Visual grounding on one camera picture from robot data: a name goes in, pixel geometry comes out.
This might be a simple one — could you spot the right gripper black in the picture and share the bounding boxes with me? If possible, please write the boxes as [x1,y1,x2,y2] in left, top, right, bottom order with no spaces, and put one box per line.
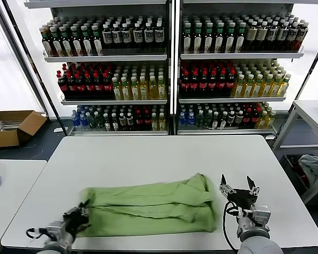
[219,174,260,210]

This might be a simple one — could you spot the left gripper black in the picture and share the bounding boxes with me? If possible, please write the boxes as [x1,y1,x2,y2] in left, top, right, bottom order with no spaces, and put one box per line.
[63,202,92,238]

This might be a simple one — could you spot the light green polo shirt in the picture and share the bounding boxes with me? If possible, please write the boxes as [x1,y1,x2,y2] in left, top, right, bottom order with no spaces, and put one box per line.
[78,173,220,238]

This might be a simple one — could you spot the small yellow juice bottle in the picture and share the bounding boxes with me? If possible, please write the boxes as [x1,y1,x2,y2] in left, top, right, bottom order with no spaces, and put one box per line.
[264,110,277,129]
[255,111,268,129]
[158,113,167,131]
[151,113,160,131]

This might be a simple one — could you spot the white side table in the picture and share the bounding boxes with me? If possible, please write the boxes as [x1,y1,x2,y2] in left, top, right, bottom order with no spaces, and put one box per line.
[0,159,48,254]

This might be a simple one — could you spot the grey crumpled cloth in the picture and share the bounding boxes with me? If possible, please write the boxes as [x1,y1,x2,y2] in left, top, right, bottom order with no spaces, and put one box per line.
[298,154,318,191]

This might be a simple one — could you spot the grey framed side table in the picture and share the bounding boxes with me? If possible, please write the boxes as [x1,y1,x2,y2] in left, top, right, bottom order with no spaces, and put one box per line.
[272,99,318,204]

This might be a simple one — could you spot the brown cardboard box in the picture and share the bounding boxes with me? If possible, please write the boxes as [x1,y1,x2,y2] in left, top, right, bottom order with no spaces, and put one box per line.
[0,110,48,149]

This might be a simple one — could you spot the clear plastic items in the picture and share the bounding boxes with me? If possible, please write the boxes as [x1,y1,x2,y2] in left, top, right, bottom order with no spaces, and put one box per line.
[0,120,19,132]

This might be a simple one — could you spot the grey metal shelf rack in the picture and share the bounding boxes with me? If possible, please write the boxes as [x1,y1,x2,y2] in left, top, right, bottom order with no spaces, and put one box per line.
[23,0,175,137]
[174,0,318,140]

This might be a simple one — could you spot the green-cap dark tea bottle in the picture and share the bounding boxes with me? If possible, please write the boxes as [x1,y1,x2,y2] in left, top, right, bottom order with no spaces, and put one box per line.
[182,22,193,53]
[204,22,215,53]
[59,25,74,57]
[41,26,55,58]
[49,26,64,57]
[225,22,236,53]
[214,22,226,53]
[192,22,204,53]
[235,22,246,53]
[70,25,84,57]
[92,24,104,56]
[81,25,94,56]

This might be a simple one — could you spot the beige-label dark drink bottle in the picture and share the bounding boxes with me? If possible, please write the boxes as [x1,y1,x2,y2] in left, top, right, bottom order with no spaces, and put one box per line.
[256,21,268,51]
[246,21,258,51]

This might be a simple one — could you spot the white-label dark drink bottle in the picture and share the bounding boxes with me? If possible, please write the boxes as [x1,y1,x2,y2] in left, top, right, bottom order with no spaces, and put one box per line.
[144,22,155,50]
[112,22,123,50]
[296,20,309,51]
[154,22,165,50]
[102,23,113,50]
[121,22,132,50]
[267,21,278,51]
[286,21,299,51]
[132,22,144,50]
[277,21,289,51]

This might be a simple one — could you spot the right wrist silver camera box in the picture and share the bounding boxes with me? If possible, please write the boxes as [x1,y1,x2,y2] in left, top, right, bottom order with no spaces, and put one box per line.
[248,204,271,230]

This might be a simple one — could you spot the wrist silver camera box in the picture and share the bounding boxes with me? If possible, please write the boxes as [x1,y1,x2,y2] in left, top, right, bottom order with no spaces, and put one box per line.
[248,204,271,230]
[46,221,67,239]

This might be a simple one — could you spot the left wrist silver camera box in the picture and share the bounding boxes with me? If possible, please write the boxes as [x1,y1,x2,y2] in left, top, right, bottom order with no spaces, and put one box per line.
[46,221,67,239]

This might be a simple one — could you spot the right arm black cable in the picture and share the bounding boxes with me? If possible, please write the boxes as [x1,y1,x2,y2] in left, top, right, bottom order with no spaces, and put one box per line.
[222,200,246,251]

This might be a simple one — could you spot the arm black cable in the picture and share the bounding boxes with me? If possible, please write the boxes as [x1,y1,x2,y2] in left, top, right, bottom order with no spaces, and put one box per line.
[222,200,246,251]
[26,227,48,240]

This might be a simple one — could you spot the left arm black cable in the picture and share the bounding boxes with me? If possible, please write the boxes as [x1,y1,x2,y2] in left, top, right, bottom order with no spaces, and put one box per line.
[26,227,48,240]

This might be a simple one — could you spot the dark window frame post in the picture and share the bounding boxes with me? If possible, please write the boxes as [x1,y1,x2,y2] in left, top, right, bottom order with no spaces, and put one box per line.
[0,0,64,129]

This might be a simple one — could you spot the grey window frame post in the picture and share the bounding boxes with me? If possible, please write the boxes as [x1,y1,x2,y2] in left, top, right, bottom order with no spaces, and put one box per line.
[0,0,48,115]

